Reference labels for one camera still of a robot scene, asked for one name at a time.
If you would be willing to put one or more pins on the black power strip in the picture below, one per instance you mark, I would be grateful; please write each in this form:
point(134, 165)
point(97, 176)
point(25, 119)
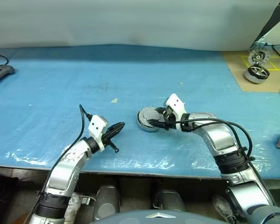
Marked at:
point(1, 72)

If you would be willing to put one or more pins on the spare motor open lid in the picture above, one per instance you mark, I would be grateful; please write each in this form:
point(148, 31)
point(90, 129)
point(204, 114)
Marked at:
point(259, 56)

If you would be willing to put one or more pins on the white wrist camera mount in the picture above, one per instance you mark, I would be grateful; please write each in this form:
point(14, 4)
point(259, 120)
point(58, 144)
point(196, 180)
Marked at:
point(96, 123)
point(176, 103)

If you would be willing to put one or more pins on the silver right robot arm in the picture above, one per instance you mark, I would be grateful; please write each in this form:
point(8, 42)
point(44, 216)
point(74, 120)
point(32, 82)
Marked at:
point(221, 140)

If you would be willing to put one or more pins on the blue plastic table cover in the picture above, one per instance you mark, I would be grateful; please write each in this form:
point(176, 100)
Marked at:
point(60, 93)

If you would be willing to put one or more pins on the grey metal stand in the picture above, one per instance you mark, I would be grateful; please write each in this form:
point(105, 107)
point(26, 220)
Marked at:
point(267, 25)

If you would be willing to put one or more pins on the round motor housing with stator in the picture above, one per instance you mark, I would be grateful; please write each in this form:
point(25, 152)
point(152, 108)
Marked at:
point(144, 127)

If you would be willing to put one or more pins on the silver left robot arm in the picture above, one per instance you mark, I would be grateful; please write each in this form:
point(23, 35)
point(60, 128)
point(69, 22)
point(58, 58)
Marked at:
point(65, 168)

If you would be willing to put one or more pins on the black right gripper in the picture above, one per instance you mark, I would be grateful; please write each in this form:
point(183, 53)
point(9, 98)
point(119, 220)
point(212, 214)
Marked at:
point(169, 114)

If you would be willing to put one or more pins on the grey robot torso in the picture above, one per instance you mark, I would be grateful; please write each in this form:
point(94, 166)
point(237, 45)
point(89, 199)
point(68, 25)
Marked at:
point(154, 217)

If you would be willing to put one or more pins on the small beige paper scrap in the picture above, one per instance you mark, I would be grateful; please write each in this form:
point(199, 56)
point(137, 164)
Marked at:
point(114, 100)

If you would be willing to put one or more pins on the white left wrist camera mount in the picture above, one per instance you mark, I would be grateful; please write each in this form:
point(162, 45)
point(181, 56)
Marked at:
point(96, 123)

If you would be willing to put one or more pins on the white shoe under table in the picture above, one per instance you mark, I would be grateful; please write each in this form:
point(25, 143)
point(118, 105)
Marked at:
point(78, 205)
point(222, 207)

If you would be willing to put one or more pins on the brown cardboard sheet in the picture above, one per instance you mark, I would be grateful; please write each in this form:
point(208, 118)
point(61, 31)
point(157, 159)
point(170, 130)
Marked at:
point(238, 74)

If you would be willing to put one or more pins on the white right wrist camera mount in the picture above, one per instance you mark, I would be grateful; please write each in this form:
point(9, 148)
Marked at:
point(176, 103)

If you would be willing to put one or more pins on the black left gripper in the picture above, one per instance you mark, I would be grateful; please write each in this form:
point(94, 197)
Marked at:
point(108, 140)

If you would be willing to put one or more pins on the spare motor housing with rotor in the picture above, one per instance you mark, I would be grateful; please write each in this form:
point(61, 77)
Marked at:
point(256, 74)

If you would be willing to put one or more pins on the finned hinged motor lid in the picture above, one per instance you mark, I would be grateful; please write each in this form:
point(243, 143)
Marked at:
point(149, 115)

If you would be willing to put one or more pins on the dark rounded robot leg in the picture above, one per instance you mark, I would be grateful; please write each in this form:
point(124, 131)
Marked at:
point(169, 199)
point(106, 200)

